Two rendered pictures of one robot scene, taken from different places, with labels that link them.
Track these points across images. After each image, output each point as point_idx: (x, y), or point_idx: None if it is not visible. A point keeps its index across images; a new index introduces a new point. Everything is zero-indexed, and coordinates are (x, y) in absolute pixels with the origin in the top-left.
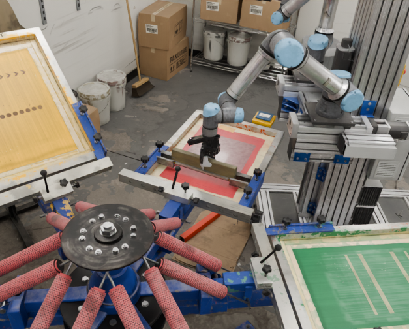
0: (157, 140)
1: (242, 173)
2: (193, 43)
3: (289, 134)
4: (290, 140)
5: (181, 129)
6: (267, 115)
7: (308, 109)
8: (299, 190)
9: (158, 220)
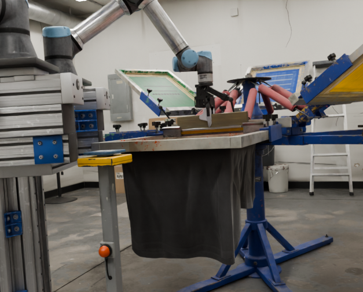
0: (270, 114)
1: (171, 127)
2: None
3: (109, 108)
4: (99, 128)
5: (253, 132)
6: (99, 150)
7: (84, 79)
8: (42, 283)
9: (231, 96)
